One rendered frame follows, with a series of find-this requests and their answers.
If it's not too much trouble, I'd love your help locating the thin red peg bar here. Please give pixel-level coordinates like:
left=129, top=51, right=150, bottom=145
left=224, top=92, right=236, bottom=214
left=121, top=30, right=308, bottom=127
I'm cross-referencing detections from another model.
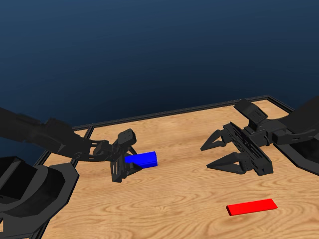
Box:
left=226, top=198, right=278, bottom=217

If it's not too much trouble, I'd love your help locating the black table frame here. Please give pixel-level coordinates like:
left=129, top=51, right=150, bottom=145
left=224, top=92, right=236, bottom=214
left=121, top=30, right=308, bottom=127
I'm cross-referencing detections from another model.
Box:
left=0, top=94, right=296, bottom=239

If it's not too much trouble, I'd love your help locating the blue hollow socket block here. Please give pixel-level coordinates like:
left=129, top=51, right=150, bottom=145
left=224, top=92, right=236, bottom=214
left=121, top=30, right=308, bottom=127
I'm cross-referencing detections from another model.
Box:
left=124, top=151, right=159, bottom=170

